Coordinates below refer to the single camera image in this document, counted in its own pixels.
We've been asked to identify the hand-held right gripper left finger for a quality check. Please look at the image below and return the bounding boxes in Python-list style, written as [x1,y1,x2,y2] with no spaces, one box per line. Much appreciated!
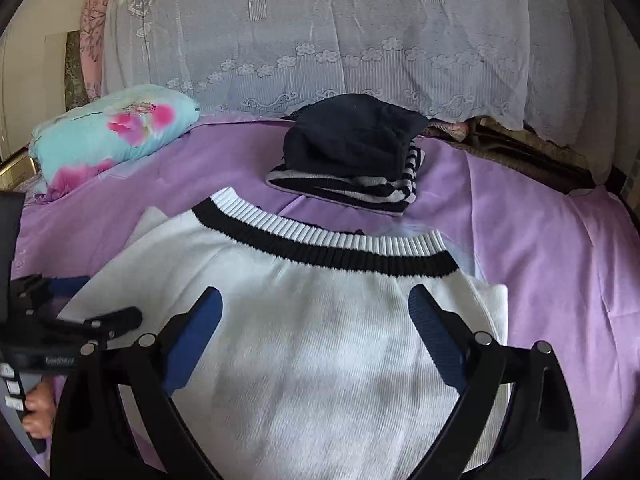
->
[50,286,224,480]

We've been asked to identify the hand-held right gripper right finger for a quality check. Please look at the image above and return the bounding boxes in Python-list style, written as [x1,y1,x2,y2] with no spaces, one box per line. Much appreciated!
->
[407,284,584,480]

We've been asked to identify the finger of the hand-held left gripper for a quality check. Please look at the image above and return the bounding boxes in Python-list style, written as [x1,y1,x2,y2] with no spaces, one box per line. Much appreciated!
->
[55,306,144,341]
[46,274,94,297]

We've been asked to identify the white sweater with black trim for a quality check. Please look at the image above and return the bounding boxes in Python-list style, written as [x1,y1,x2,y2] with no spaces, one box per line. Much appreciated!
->
[55,187,511,480]

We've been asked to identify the person's left hand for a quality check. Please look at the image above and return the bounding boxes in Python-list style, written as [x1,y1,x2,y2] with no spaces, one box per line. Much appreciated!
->
[22,379,57,439]

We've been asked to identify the purple floral bedding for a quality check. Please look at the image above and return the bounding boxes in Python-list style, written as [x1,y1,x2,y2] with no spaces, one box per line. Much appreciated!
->
[12,174,51,206]

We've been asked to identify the golden wooden headboard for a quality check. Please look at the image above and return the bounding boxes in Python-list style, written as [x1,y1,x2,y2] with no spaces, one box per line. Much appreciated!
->
[0,147,42,192]

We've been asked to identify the purple bed sheet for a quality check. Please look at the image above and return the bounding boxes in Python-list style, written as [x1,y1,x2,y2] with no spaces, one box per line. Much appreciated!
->
[10,112,640,480]

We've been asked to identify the folded turquoise pink floral quilt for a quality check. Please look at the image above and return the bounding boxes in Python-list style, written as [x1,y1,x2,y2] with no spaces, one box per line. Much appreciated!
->
[28,84,201,202]

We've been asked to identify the black white striped garment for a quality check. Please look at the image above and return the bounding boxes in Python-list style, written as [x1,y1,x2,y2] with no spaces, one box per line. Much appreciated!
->
[264,142,427,217]

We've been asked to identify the dark brown patterned blanket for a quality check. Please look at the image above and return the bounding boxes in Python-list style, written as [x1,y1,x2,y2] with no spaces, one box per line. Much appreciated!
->
[425,116,622,197]

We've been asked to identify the dark green marbled panel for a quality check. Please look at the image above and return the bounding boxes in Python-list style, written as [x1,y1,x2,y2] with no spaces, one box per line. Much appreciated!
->
[62,30,85,112]

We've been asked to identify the dark navy garment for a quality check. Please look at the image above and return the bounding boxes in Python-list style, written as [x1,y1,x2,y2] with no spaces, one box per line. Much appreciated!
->
[282,92,430,184]

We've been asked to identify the pink floral curtain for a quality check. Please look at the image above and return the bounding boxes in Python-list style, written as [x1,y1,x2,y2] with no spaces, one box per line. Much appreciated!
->
[80,0,120,104]

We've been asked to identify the white lace cover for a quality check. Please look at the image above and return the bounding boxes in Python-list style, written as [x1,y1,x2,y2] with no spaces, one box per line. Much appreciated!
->
[102,0,622,187]

